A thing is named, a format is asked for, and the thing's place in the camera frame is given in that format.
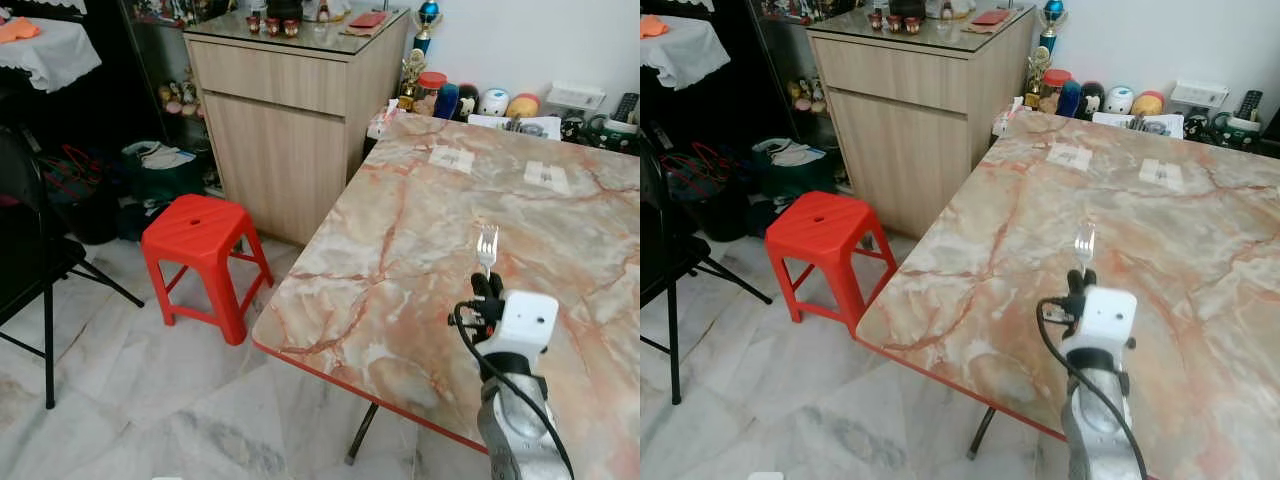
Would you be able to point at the silver metal fork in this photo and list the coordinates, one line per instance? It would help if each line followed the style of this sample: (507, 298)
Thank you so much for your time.
(1084, 242)
(487, 245)

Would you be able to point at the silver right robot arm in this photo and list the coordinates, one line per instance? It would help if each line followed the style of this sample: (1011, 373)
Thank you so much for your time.
(1098, 432)
(515, 432)

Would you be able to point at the white paper napkin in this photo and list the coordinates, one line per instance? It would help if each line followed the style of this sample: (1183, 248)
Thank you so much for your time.
(548, 178)
(1069, 156)
(450, 159)

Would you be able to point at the dark metal table leg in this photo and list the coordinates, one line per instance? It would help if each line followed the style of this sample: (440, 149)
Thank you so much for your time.
(982, 433)
(362, 434)

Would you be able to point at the white printed paper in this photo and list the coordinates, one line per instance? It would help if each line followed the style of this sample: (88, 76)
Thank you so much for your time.
(1115, 121)
(500, 124)

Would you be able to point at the black folding chair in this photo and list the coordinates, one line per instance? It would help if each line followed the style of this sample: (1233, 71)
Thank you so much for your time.
(660, 265)
(25, 255)

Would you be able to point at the yellow orange round figurine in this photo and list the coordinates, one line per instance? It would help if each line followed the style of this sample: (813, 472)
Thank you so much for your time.
(523, 106)
(1148, 104)

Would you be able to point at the black round figurine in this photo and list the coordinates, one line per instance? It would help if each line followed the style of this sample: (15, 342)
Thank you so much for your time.
(1092, 99)
(470, 102)

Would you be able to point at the dark blue container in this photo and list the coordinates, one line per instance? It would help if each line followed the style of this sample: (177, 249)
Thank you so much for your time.
(1069, 99)
(447, 102)

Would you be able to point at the white round figurine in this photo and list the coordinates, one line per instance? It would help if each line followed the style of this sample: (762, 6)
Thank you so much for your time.
(1119, 100)
(494, 102)

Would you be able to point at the jar with red lid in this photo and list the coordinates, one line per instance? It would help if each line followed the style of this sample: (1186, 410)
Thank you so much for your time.
(431, 85)
(1056, 82)

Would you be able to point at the small gold trophy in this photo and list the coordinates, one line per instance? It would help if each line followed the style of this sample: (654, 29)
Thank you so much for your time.
(412, 75)
(1037, 72)

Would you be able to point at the black remote control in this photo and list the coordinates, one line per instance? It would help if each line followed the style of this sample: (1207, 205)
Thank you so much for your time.
(1249, 104)
(626, 106)

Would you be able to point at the light wooden cabinet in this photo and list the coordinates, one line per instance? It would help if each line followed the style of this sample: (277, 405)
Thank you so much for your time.
(280, 140)
(900, 135)

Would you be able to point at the red plastic stool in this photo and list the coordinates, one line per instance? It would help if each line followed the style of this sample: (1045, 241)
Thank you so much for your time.
(825, 225)
(200, 230)

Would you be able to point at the blue and gold trophy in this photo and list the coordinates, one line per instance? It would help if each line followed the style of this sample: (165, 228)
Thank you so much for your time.
(429, 15)
(1053, 13)

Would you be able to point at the red flat book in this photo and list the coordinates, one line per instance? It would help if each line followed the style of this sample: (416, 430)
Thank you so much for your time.
(367, 19)
(991, 17)

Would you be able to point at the dark green bag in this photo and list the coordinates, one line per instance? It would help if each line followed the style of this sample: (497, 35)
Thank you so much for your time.
(165, 175)
(795, 172)

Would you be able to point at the white cloth covered table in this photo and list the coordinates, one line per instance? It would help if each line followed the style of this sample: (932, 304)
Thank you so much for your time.
(690, 55)
(50, 55)

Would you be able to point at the orange cloth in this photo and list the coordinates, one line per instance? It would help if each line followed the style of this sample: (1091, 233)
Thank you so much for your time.
(15, 30)
(652, 26)

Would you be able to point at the dark pot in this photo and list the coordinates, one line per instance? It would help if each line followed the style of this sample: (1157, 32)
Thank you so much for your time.
(906, 8)
(284, 9)

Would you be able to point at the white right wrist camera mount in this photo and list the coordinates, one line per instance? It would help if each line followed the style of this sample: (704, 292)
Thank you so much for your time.
(527, 320)
(1111, 316)

